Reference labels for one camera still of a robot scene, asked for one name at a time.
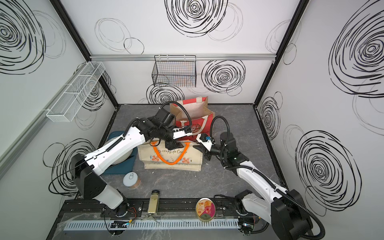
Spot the beige floral canvas tote bag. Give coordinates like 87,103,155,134
138,141,203,172

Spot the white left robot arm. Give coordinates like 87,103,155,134
71,108,192,217

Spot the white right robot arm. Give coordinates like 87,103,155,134
197,133,313,240

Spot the red jute Christmas bag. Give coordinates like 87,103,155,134
170,97,215,142

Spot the grey round plate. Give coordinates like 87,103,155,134
105,137,133,166

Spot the teal tray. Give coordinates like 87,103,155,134
103,131,138,175

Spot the white lidded jar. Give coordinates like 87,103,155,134
123,172,141,189

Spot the round pink tin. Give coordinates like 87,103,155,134
196,198,216,222

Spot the glass spice bottle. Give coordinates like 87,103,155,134
148,190,160,215

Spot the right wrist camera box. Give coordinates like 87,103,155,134
197,133,214,152

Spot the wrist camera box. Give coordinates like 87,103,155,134
172,126,193,140
197,133,214,152

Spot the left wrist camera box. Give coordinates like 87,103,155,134
172,126,193,140

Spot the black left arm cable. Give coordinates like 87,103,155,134
149,101,193,148

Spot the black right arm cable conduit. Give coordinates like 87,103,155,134
209,115,326,240

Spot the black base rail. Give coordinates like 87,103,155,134
59,195,256,219

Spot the black wire wall basket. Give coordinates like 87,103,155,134
152,60,197,88

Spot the white slotted cable duct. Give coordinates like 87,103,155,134
64,219,240,231

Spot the white wire wall shelf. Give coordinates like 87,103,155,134
46,62,105,123

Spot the aluminium wall rail back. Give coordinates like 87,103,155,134
90,53,276,62

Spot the aluminium wall rail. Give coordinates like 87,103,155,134
1,62,88,180
90,53,276,62

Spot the aluminium wall rail left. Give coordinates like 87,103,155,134
1,62,88,180

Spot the black corner frame post right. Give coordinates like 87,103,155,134
253,0,310,107

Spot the black corner frame post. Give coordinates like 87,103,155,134
253,0,310,107
50,0,119,109

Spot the black corner frame post left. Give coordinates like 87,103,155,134
50,0,119,109

